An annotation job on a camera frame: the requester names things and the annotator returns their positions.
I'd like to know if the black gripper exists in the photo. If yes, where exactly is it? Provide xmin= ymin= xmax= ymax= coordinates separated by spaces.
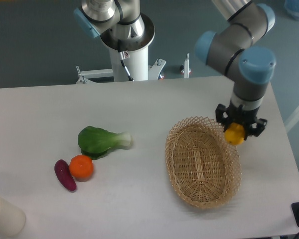
xmin=215 ymin=98 xmax=268 ymax=140

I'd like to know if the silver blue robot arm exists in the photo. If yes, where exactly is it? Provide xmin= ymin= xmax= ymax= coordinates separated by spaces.
xmin=73 ymin=0 xmax=276 ymax=144

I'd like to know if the woven wicker basket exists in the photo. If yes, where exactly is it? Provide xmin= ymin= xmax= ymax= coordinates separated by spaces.
xmin=165 ymin=117 xmax=241 ymax=209

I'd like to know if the blue bag in background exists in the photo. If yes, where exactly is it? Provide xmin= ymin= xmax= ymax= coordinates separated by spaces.
xmin=284 ymin=0 xmax=299 ymax=21

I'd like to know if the green bok choy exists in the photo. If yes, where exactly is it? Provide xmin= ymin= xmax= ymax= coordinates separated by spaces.
xmin=77 ymin=126 xmax=133 ymax=160

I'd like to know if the orange tangerine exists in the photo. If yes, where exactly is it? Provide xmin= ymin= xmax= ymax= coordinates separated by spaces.
xmin=69 ymin=155 xmax=94 ymax=179

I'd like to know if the purple sweet potato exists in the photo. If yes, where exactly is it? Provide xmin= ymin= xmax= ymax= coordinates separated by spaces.
xmin=54 ymin=159 xmax=77 ymax=192

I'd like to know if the white pedestal base frame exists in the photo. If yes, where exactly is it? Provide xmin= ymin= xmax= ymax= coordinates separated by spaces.
xmin=76 ymin=53 xmax=192 ymax=85

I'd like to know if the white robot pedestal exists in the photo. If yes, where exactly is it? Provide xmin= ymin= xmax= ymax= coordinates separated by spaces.
xmin=100 ymin=12 xmax=156 ymax=82

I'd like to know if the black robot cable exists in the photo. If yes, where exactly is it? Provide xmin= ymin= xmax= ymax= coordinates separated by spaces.
xmin=117 ymin=39 xmax=135 ymax=82

